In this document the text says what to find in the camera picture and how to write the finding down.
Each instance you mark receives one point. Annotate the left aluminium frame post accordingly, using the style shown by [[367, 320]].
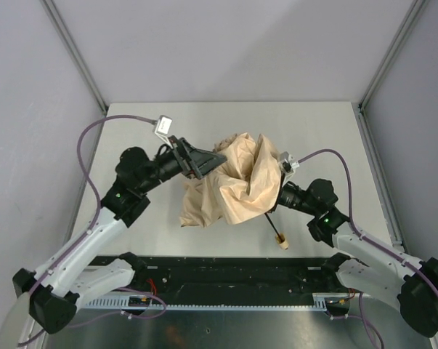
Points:
[[74, 52]]

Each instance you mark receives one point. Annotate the aluminium frame post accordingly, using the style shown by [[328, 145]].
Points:
[[74, 52], [405, 29]]

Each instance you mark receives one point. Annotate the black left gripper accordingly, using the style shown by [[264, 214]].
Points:
[[186, 158]]

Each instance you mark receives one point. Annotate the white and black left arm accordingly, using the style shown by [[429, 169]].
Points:
[[57, 290]]

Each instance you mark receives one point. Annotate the grey slotted cable duct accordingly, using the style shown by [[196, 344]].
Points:
[[121, 301]]

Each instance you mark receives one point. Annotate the beige and black folding umbrella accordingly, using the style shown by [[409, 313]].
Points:
[[242, 188]]

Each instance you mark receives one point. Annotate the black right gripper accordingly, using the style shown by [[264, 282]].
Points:
[[286, 195]]

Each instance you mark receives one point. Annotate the right aluminium frame post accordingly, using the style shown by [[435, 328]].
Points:
[[405, 29]]

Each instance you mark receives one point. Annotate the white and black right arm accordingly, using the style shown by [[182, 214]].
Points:
[[403, 282]]

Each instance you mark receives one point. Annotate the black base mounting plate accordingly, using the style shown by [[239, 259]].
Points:
[[236, 282]]

